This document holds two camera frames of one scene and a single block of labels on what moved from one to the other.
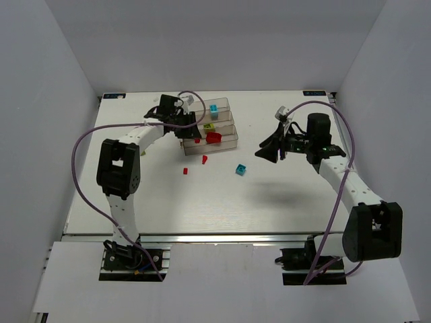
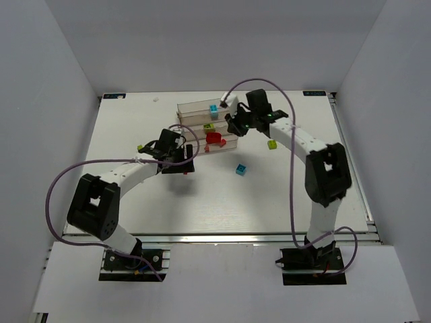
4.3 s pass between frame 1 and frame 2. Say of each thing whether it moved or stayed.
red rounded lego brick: stayed
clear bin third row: stayed
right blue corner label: stayed
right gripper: moved
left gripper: moved
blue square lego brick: stayed
